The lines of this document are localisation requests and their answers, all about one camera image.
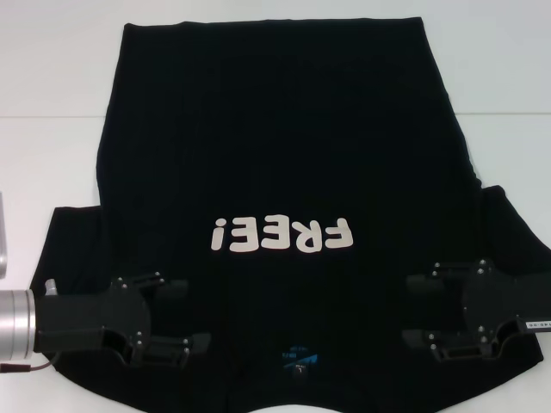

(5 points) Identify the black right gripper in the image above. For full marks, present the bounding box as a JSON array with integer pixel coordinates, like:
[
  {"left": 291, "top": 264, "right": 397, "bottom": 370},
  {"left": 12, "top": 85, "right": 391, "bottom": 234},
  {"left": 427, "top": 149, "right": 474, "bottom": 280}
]
[{"left": 401, "top": 259, "right": 542, "bottom": 361}]

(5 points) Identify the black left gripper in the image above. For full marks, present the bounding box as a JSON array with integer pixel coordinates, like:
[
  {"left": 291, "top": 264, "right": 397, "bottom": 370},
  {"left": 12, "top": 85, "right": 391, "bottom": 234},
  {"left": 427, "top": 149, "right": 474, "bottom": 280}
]
[{"left": 34, "top": 271, "right": 212, "bottom": 367}]

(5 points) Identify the black T-shirt with FREE print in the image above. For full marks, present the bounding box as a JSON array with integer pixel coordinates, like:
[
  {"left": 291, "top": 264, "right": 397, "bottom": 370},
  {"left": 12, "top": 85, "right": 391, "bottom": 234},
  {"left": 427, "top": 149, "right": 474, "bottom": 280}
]
[{"left": 29, "top": 16, "right": 551, "bottom": 408}]

